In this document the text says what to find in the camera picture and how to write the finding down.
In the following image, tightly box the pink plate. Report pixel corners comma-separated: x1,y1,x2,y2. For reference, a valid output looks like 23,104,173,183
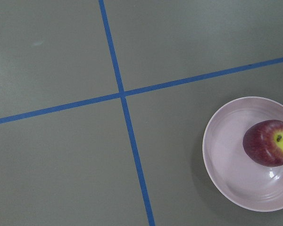
202,97,283,212

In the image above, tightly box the red apple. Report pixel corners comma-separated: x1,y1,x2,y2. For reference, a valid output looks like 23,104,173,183
242,120,283,167

